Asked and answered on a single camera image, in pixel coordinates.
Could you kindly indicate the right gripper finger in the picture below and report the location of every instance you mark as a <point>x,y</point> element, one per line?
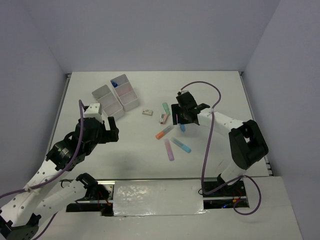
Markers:
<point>175,110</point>
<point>201,107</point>

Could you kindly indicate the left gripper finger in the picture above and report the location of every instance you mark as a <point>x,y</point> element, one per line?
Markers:
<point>112,123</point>
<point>111,136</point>

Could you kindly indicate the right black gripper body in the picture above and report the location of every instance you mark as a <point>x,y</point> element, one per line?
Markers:
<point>183,118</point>

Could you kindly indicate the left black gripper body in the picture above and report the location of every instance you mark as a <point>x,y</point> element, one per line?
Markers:
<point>100,139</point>

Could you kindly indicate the green transparent case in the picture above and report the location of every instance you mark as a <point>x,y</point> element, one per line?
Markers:
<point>166,108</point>

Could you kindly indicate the pink white mini stapler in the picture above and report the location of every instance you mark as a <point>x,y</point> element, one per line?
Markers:
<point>163,118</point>

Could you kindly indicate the blue transparent case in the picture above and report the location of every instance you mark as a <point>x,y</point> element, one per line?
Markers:
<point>182,127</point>

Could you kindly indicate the staples box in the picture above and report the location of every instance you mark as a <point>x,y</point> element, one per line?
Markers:
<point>147,112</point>

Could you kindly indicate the orange grey highlighter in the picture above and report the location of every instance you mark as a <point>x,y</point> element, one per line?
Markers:
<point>164,132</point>

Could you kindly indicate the light blue highlighter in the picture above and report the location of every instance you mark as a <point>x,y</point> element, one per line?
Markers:
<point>181,145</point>

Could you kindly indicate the clear bottle blue cap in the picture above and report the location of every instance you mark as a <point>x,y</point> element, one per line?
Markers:
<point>114,84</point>

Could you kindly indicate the purple pink highlighter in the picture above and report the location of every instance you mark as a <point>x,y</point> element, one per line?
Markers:
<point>169,150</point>

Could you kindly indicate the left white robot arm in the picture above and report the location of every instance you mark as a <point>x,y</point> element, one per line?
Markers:
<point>21,218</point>

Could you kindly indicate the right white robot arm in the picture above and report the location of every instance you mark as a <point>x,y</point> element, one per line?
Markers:
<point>247,144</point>

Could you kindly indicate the left white divided container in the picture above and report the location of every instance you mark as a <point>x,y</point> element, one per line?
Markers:
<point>111,106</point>

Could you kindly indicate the white divided container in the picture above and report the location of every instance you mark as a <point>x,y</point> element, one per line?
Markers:
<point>111,106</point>
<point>125,93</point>

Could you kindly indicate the right white divided container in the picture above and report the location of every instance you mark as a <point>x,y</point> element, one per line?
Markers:
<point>125,93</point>

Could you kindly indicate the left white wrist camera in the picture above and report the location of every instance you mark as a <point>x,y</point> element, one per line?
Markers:
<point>94,110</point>

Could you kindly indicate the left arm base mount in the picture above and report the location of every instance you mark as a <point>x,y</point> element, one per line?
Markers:
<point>98,197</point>

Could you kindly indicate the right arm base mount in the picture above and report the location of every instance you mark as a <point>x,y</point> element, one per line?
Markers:
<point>225,197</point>

